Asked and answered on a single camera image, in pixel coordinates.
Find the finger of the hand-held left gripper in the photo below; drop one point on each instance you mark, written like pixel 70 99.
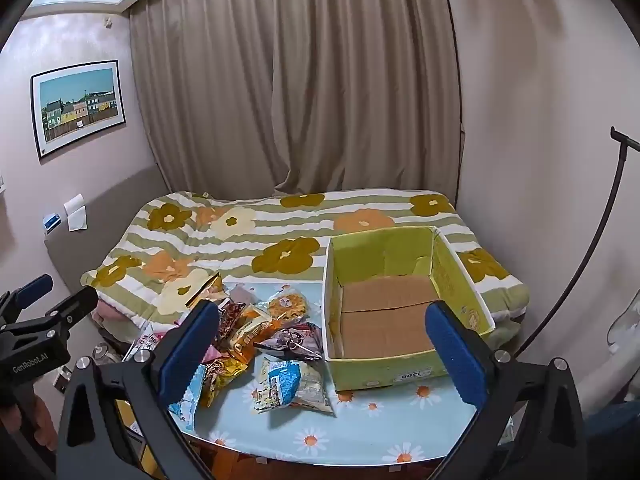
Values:
pixel 32 287
pixel 75 307

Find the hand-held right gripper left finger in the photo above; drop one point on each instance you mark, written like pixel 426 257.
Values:
pixel 192 355

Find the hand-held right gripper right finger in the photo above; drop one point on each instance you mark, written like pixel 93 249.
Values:
pixel 455 355

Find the cardboard box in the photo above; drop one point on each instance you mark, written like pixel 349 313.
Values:
pixel 385 320

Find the person's left hand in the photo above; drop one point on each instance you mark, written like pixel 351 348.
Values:
pixel 42 415

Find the pink pillow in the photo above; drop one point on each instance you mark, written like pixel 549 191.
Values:
pixel 107 312

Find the yellow gold snack packet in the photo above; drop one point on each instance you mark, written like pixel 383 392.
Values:
pixel 222 375

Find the pink white snack packet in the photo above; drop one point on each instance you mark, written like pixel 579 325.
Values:
pixel 147 342

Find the dark brown snack packet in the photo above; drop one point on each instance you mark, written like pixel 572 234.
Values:
pixel 232 317

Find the glass jar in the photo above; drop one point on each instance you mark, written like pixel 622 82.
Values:
pixel 106 353

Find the cream orange cake packet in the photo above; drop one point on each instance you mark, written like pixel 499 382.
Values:
pixel 250 335

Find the black gold snack packet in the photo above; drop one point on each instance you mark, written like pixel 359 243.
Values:
pixel 207 290

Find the blue white card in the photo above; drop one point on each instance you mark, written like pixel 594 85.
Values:
pixel 52 222

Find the white paper note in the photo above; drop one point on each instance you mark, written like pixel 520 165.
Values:
pixel 77 221
pixel 75 202

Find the pale purple snack packet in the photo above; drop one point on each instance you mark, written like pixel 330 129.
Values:
pixel 245 292

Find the yellow box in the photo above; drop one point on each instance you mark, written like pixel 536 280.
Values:
pixel 131 417

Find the grey padded headboard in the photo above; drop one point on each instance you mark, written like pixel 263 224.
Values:
pixel 110 210

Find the purple grey snack packet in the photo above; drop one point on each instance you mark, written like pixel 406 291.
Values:
pixel 295 337

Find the light blue white snack packet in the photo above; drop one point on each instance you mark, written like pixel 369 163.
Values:
pixel 292 385

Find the clear packet with round bread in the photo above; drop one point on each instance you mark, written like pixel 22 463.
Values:
pixel 286 304

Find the floral striped quilt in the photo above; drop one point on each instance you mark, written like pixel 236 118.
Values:
pixel 225 245

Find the round daisy print table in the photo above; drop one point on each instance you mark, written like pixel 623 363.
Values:
pixel 350 425

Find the person's blue clothing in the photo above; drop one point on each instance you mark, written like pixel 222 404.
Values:
pixel 612 422

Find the clear plastic object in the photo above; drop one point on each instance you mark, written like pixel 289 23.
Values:
pixel 625 322

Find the framed picture of houses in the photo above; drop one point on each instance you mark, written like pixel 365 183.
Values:
pixel 80 105

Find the black curved lamp stand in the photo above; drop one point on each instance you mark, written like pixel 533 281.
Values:
pixel 625 139

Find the beige curtain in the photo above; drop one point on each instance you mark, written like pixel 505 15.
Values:
pixel 300 85

